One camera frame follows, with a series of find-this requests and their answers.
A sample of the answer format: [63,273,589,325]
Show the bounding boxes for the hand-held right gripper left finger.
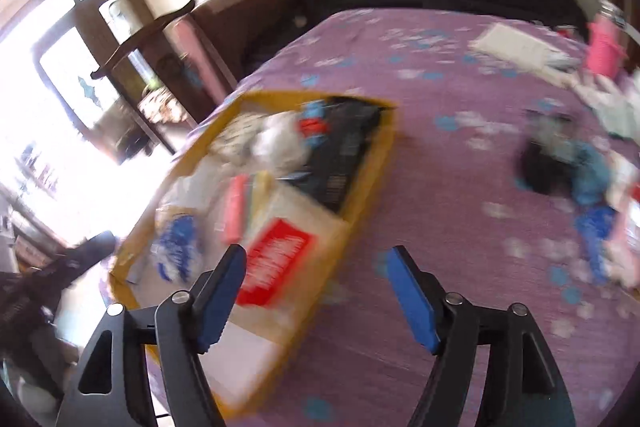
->
[55,244,248,427]

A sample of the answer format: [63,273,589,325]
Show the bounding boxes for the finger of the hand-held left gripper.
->
[52,231,117,286]

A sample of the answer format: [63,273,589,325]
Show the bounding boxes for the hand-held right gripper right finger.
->
[385,245,576,427]

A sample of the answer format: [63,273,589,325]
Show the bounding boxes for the blue tissue pack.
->
[154,204,207,284]

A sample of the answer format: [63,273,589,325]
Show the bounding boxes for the white packet with red label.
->
[234,186,347,309]

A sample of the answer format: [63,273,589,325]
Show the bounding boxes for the pink tissue pack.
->
[222,174,252,244]

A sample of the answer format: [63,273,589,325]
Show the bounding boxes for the yellow cardboard box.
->
[109,89,401,424]

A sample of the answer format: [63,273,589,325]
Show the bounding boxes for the black packet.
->
[295,99,385,214]

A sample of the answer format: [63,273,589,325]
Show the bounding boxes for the white cloth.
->
[250,111,312,174]

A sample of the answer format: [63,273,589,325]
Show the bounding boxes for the blue plastic bag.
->
[574,204,619,284]

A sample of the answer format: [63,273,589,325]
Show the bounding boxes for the purple floral tablecloth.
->
[100,9,640,427]

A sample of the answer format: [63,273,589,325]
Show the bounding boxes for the black motor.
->
[517,111,577,196]

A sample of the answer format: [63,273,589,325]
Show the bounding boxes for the wooden glass door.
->
[0,0,177,164]

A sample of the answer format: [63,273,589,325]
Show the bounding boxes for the light blue cloth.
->
[569,141,612,208]

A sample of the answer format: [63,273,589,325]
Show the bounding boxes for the dark wooden chair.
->
[89,0,242,124]

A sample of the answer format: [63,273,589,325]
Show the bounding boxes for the stack of papers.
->
[469,24,577,76]

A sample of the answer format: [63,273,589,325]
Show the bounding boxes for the white gloves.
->
[574,76,640,138]

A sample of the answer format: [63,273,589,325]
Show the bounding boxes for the brown armchair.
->
[192,0,302,78]

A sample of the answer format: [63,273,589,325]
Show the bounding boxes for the pink knit-sleeved bottle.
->
[584,0,629,76]

